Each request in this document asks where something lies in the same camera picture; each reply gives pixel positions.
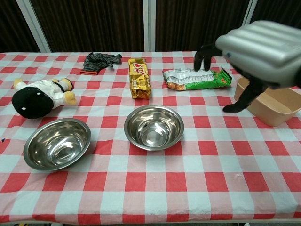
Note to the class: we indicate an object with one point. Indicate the white frame post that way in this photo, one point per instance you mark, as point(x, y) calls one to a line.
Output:
point(149, 23)
point(35, 28)
point(250, 11)

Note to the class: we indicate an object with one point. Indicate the plush doll with black hair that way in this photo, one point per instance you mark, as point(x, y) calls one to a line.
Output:
point(33, 101)

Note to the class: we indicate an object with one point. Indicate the red white checkered tablecloth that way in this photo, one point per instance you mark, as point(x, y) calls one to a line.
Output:
point(150, 183)

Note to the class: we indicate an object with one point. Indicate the brown paper food container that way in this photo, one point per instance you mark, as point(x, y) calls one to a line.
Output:
point(272, 117)

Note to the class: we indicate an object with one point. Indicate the green silver snack bag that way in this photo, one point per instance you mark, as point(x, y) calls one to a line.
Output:
point(188, 81)

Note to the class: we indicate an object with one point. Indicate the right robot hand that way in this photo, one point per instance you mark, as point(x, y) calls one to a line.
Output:
point(258, 51)

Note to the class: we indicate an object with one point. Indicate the dark brown curtain panel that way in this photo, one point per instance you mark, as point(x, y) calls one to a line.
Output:
point(277, 9)
point(89, 23)
point(200, 23)
point(9, 23)

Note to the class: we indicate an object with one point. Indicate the yellow biscuit packet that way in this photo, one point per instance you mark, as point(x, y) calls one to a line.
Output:
point(140, 80)

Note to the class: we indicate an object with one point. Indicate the grey striped sock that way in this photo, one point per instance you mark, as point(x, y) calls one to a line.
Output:
point(94, 63)

